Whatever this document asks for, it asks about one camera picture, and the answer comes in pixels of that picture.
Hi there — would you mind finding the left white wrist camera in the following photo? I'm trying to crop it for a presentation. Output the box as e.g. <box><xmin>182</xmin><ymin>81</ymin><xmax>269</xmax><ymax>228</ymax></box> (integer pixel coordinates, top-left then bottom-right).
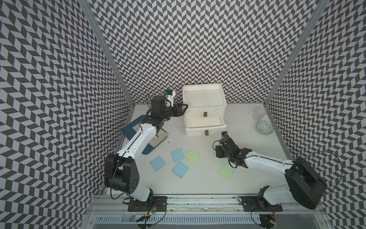
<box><xmin>164</xmin><ymin>89</ymin><xmax>176</xmax><ymax>107</ymax></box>

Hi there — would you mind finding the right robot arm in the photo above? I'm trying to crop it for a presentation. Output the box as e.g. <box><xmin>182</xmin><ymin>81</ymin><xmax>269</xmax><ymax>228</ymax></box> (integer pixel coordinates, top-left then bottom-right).
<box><xmin>213</xmin><ymin>135</ymin><xmax>327</xmax><ymax>211</ymax></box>

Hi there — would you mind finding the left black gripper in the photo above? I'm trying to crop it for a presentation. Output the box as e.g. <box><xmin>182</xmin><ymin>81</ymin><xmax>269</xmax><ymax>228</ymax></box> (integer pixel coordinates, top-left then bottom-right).
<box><xmin>161</xmin><ymin>102</ymin><xmax>188</xmax><ymax>120</ymax></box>

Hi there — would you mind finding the aluminium front rail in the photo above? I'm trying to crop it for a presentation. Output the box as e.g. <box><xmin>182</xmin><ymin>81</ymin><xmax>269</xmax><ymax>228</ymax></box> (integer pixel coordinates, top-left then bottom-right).
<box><xmin>85</xmin><ymin>194</ymin><xmax>326</xmax><ymax>215</ymax></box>

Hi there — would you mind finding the clear drinking glass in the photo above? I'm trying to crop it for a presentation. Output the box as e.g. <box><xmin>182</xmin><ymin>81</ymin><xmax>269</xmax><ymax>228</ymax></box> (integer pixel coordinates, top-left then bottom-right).
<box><xmin>252</xmin><ymin>106</ymin><xmax>266</xmax><ymax>122</ymax></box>

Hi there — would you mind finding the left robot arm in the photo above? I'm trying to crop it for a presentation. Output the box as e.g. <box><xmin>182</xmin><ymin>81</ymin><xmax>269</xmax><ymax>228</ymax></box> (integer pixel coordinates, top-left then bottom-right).
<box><xmin>104</xmin><ymin>95</ymin><xmax>189</xmax><ymax>202</ymax></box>

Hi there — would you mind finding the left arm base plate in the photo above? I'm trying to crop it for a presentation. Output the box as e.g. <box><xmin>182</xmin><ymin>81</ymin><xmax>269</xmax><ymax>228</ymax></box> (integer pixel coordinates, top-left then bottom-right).
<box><xmin>128</xmin><ymin>196</ymin><xmax>168</xmax><ymax>212</ymax></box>

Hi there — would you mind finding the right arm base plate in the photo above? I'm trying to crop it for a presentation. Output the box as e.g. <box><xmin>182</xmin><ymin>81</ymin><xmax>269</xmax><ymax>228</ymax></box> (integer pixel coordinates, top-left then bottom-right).
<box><xmin>238</xmin><ymin>196</ymin><xmax>283</xmax><ymax>212</ymax></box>

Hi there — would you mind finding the blue sticky note far left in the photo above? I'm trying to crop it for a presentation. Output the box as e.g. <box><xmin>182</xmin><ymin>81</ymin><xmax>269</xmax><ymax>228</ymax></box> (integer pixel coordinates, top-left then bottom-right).
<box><xmin>150</xmin><ymin>156</ymin><xmax>166</xmax><ymax>172</ymax></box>

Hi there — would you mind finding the dark blue tray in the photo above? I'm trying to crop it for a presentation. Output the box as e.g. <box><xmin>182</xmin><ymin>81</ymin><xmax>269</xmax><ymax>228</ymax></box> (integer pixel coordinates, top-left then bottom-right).
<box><xmin>122</xmin><ymin>115</ymin><xmax>154</xmax><ymax>155</ymax></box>

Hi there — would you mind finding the blue sticky note lower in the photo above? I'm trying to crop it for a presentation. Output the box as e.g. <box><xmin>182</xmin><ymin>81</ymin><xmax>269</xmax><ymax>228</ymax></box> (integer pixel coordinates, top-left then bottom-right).
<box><xmin>172</xmin><ymin>161</ymin><xmax>189</xmax><ymax>179</ymax></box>

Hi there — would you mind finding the blue sticky note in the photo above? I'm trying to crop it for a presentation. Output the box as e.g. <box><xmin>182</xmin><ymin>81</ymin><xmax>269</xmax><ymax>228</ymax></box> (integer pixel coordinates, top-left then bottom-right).
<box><xmin>150</xmin><ymin>156</ymin><xmax>166</xmax><ymax>172</ymax></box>
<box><xmin>172</xmin><ymin>161</ymin><xmax>189</xmax><ymax>179</ymax></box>
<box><xmin>171</xmin><ymin>148</ymin><xmax>185</xmax><ymax>162</ymax></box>

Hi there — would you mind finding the white three-drawer plastic cabinet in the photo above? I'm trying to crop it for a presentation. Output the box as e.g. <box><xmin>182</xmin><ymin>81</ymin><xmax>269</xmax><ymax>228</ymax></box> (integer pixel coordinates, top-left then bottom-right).
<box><xmin>182</xmin><ymin>84</ymin><xmax>227</xmax><ymax>119</ymax></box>

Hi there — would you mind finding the blue sticky note upper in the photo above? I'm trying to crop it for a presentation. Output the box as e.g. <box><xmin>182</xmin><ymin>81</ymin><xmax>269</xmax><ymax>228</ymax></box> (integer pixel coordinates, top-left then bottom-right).
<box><xmin>171</xmin><ymin>148</ymin><xmax>185</xmax><ymax>162</ymax></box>

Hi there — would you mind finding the white drawer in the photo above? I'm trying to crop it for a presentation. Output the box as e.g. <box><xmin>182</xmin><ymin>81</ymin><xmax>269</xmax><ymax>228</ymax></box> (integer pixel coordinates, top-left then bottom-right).
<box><xmin>185</xmin><ymin>117</ymin><xmax>227</xmax><ymax>136</ymax></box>

